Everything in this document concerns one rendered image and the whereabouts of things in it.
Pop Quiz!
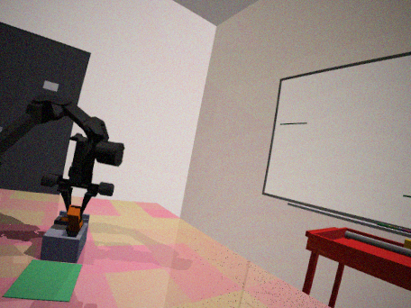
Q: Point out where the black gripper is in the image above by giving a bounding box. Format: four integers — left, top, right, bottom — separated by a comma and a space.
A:
41, 159, 114, 216

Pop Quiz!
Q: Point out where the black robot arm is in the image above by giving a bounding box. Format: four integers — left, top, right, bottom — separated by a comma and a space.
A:
0, 95, 124, 167

